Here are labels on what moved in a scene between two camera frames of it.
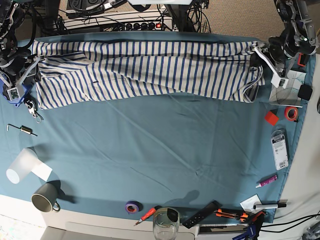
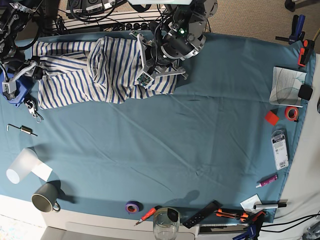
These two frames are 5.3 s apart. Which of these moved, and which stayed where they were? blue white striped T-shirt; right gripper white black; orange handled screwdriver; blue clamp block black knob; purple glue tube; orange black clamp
Moved: right gripper white black; blue white striped T-shirt
Stayed: purple glue tube; orange black clamp; orange handled screwdriver; blue clamp block black knob
